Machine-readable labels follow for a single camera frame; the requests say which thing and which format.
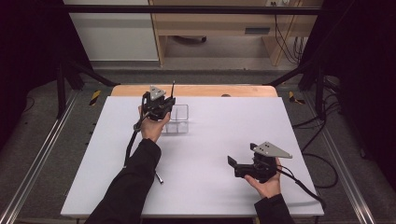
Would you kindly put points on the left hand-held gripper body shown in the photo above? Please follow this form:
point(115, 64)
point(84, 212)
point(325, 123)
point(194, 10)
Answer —
point(155, 107)

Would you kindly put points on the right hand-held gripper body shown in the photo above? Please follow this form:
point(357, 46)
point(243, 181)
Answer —
point(260, 169)

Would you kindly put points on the clear plastic organizer box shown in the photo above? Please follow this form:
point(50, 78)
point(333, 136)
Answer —
point(180, 123)

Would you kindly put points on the person's right hand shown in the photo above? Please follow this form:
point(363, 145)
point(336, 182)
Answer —
point(269, 188)

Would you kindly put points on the person's left hand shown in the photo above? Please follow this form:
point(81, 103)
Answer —
point(152, 130)

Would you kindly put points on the white table mat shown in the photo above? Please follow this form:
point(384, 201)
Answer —
point(202, 193)

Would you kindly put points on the dark round table grommet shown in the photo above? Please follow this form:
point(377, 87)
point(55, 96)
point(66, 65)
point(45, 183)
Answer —
point(225, 95)

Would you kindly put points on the yellow and black tape strip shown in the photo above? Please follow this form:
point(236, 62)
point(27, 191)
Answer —
point(95, 97)
point(291, 97)

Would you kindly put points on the white cabinet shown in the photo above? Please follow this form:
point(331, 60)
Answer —
point(115, 37)

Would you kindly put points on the black metal stand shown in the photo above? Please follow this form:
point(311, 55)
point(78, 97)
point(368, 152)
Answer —
point(61, 93)
point(320, 93)

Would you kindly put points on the wooden desk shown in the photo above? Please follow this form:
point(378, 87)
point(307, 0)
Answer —
point(211, 23)

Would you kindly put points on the black curtain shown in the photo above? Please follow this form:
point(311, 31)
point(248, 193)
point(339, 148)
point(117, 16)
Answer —
point(367, 62)
point(25, 46)

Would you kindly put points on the white power strip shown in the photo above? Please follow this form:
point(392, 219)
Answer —
point(285, 3)

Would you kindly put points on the black horizontal frame bar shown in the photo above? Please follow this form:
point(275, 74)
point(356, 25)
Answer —
point(186, 10)

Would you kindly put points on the aluminium rail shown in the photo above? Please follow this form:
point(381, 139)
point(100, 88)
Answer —
point(351, 186)
point(42, 155)

